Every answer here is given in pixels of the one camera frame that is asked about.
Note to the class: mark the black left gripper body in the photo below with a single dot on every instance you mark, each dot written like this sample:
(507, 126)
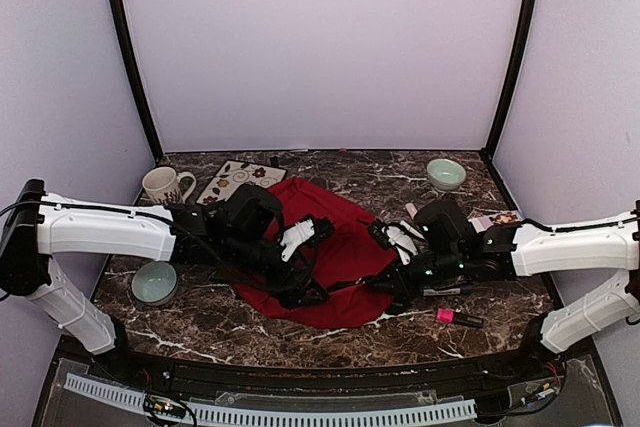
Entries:
(243, 252)

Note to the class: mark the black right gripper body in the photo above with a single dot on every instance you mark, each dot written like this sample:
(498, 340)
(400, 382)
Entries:
(448, 264)

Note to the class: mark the red student backpack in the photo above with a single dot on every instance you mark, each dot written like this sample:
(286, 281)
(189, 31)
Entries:
(349, 255)

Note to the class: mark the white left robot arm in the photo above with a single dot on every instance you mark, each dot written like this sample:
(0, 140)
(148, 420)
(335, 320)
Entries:
(245, 235)

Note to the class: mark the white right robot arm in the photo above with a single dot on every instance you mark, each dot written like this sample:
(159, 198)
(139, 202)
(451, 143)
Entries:
(441, 245)

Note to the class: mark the purple capped white marker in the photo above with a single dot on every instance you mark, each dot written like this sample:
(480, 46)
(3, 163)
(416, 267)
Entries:
(460, 290)

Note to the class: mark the pink and black highlighter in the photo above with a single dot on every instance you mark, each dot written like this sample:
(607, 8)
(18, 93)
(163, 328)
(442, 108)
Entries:
(447, 316)

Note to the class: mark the pink illustrated small book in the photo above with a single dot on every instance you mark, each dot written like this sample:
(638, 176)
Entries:
(483, 223)

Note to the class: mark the floral ceramic trivet tile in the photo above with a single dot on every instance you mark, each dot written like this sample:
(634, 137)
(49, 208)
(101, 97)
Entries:
(232, 174)

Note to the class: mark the green bowl back right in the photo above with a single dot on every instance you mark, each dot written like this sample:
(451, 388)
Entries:
(446, 174)

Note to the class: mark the green bowl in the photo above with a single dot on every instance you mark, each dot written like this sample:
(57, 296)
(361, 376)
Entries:
(155, 283)
(446, 174)

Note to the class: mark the green bowl front left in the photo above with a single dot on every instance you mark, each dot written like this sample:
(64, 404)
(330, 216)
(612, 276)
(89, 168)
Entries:
(155, 283)

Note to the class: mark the cream floral mug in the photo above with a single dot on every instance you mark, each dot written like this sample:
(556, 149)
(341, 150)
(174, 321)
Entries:
(164, 185)

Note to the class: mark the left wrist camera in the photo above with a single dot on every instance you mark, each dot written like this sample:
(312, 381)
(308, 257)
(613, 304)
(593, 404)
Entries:
(310, 231)

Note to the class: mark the black curved table edge rail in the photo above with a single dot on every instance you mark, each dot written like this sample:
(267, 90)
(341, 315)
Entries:
(452, 360)

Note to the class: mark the white slotted cable duct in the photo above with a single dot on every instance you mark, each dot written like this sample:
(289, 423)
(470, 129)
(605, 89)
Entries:
(235, 409)

